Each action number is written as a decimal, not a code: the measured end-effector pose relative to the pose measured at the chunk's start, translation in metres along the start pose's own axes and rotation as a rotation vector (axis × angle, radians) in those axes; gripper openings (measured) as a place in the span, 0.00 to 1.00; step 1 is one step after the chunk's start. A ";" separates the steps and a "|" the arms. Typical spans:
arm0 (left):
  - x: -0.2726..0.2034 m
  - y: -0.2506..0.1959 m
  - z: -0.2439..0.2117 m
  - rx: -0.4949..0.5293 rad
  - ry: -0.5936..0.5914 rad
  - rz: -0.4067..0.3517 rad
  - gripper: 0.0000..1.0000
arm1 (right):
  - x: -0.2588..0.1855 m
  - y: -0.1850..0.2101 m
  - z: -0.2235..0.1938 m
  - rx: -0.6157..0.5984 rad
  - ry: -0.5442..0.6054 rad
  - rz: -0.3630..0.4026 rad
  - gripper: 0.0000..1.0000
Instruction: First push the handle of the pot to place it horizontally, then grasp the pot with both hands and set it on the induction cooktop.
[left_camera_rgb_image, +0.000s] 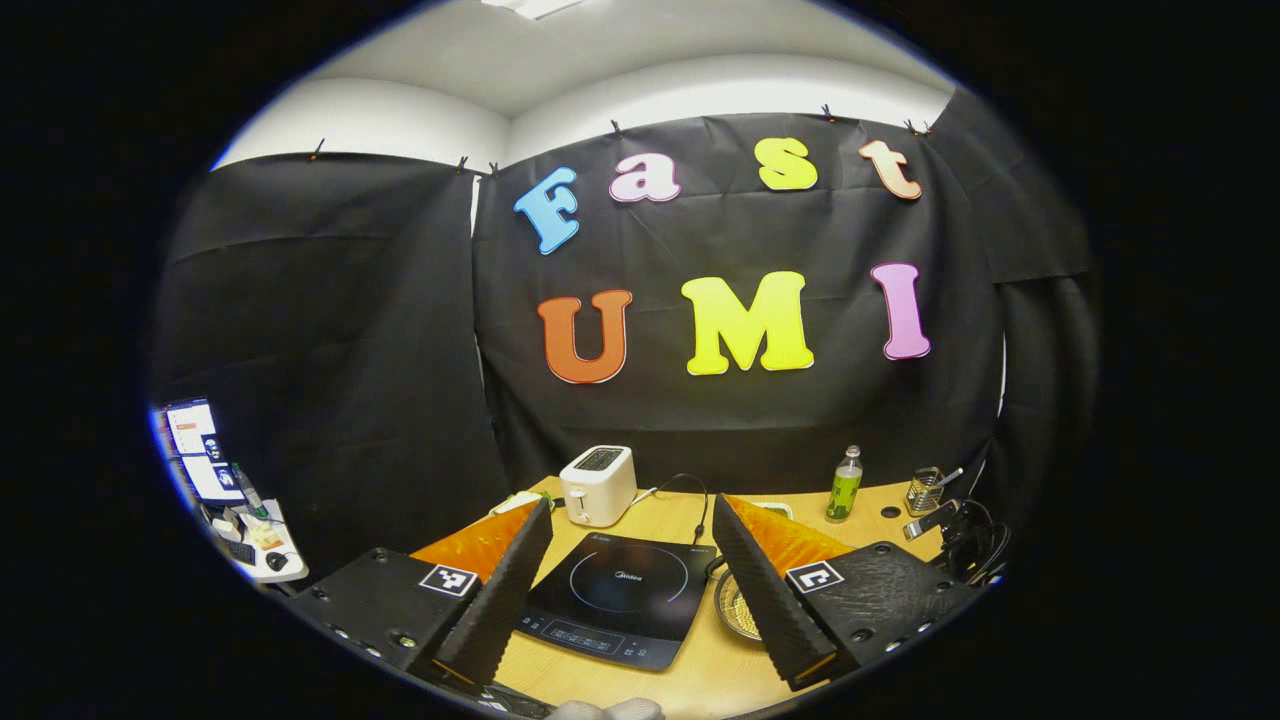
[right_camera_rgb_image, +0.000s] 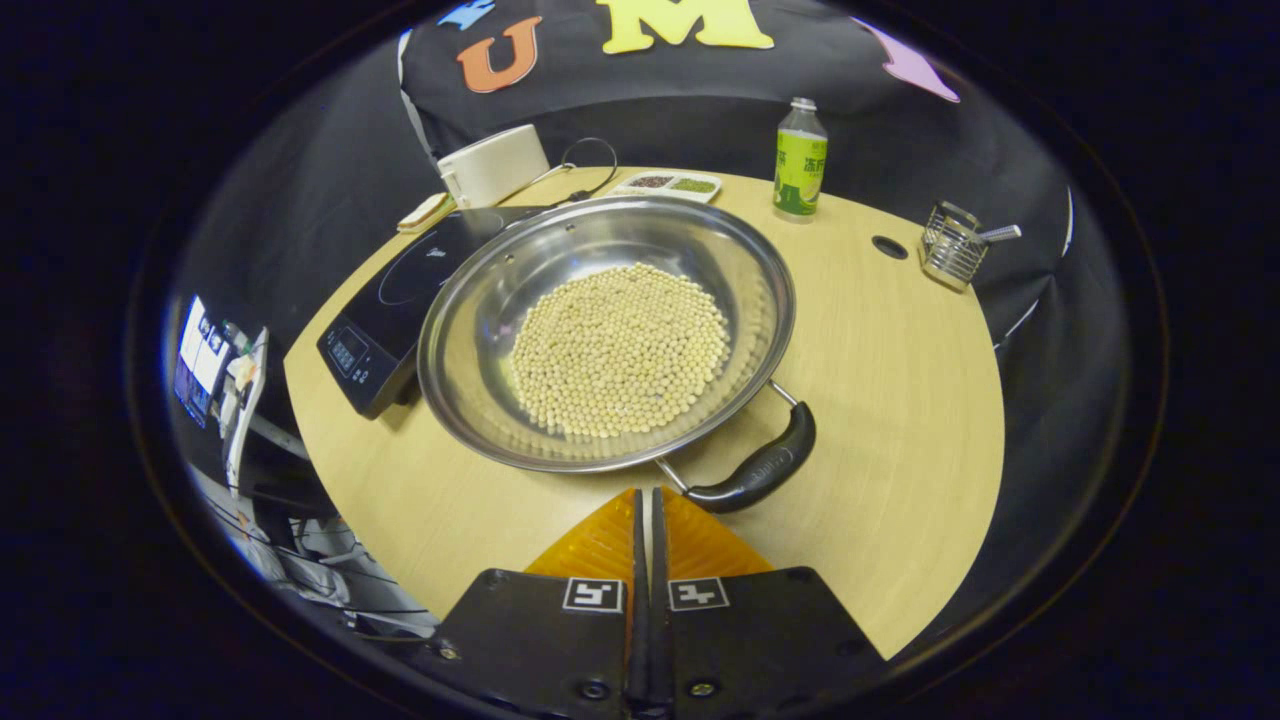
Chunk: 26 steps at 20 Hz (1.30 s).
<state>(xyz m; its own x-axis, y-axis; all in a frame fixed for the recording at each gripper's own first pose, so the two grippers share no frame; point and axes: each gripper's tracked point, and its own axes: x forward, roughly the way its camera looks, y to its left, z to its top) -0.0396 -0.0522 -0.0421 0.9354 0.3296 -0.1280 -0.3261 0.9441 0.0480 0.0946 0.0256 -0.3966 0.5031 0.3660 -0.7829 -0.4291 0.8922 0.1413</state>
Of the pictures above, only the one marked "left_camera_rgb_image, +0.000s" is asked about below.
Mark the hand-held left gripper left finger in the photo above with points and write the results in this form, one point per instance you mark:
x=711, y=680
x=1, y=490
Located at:
x=500, y=600

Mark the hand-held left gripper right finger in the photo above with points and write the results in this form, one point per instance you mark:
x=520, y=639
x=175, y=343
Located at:
x=765, y=600

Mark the stainless steel pot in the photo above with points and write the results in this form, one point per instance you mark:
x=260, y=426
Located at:
x=738, y=610

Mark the black induction cooktop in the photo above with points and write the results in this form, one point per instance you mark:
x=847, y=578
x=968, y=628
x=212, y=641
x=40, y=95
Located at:
x=620, y=590

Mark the clear bottle with green label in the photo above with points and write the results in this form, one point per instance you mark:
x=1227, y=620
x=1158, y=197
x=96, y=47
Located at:
x=843, y=490

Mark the white divided dish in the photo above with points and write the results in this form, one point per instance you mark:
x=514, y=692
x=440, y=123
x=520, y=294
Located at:
x=775, y=508

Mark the white rectangular plate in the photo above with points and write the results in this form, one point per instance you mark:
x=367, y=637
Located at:
x=515, y=505

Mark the sandwich with lettuce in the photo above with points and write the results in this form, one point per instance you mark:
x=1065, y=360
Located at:
x=518, y=500

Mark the white toaster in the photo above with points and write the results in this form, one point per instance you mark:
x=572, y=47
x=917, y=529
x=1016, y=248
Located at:
x=598, y=490

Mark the white office desk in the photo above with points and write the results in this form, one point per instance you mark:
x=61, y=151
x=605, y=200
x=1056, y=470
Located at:
x=285, y=572

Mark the black computer mouse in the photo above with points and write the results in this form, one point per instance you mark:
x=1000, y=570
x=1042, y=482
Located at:
x=276, y=561

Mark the black keyboard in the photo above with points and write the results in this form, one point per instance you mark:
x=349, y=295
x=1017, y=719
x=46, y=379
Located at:
x=240, y=552

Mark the dark bottle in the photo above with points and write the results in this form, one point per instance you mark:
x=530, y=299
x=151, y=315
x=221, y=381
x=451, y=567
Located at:
x=250, y=492

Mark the computer monitor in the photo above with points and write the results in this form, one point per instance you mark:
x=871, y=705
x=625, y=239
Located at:
x=213, y=480
x=190, y=428

